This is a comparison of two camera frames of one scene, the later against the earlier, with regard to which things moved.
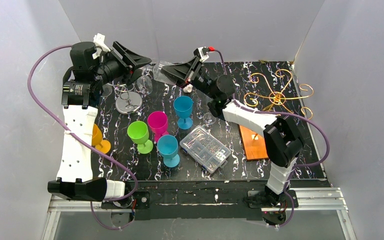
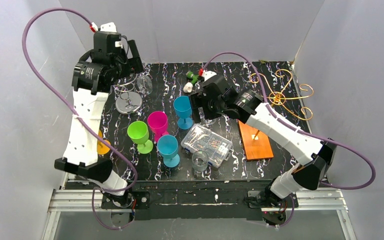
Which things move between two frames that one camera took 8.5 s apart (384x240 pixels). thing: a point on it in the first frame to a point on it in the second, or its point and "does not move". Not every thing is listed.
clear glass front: [155, 69] to [200, 160]
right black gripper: [194, 68] to [198, 102]
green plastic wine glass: [139, 133] does not move
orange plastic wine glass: [97, 142] does not move
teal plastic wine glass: [183, 106] does not move
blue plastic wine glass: [167, 146] does not move
